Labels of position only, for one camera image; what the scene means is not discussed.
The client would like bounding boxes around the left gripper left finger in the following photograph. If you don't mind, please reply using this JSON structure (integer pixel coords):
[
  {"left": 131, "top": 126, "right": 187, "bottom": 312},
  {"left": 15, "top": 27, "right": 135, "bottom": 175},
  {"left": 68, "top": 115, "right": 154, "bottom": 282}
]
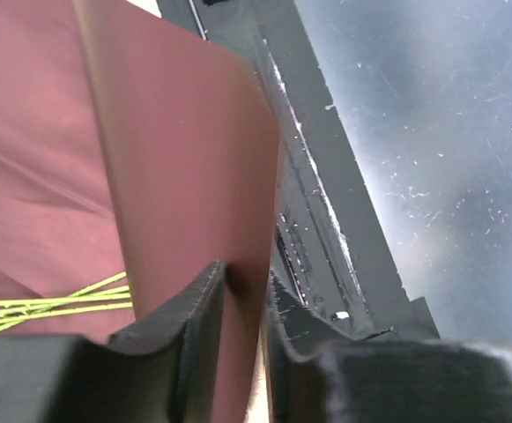
[{"left": 0, "top": 261, "right": 226, "bottom": 423}]

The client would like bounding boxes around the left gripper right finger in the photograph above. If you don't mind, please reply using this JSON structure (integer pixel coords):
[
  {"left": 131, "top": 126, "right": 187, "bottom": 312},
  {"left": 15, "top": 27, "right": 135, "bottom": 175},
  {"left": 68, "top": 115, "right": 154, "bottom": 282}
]
[{"left": 267, "top": 275, "right": 512, "bottom": 422}]

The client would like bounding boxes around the pink flower bunch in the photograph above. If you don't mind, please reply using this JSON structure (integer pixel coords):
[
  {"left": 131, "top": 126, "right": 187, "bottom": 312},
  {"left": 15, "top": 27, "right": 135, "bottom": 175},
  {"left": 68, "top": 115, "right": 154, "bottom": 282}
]
[{"left": 0, "top": 271, "right": 132, "bottom": 332}]

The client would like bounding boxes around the red wrapping paper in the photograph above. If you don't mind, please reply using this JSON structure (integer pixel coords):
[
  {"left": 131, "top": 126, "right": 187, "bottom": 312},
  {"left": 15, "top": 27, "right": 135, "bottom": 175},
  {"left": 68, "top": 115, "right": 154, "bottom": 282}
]
[{"left": 0, "top": 1, "right": 281, "bottom": 422}]

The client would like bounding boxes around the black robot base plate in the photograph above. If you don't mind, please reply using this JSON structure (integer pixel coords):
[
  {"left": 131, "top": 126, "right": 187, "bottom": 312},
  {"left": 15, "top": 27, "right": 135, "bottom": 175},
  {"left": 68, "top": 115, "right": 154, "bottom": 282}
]
[{"left": 157, "top": 1, "right": 438, "bottom": 339}]

